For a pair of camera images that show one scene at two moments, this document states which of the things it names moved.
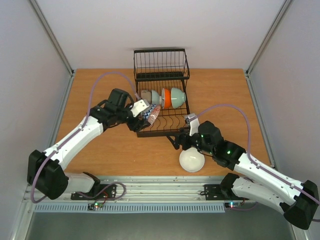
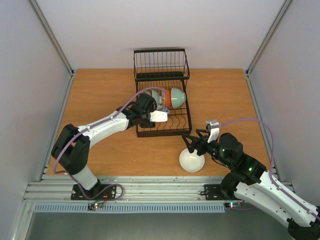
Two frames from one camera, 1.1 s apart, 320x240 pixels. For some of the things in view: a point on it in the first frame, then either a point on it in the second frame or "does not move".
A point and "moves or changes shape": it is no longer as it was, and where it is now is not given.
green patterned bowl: [156, 99] does not move
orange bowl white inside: [167, 101] does not move
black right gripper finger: [177, 142] → [190, 146]
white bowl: [191, 160] does not move
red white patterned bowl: [151, 114] moves or changes shape
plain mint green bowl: [178, 97] does not move
